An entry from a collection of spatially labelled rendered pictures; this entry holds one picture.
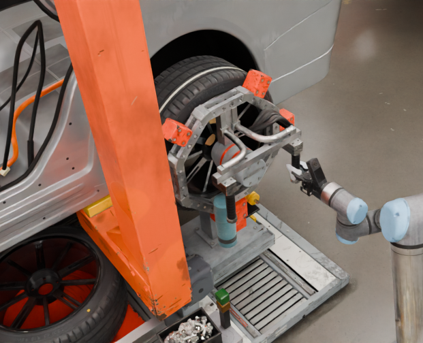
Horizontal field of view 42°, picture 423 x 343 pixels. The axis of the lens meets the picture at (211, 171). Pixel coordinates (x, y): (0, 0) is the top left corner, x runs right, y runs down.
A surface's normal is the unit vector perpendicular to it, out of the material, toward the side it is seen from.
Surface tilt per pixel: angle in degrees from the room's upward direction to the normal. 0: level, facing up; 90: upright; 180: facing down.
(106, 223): 0
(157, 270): 90
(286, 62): 90
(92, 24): 90
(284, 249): 0
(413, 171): 0
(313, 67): 90
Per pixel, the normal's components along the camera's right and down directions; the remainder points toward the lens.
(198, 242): -0.09, -0.75
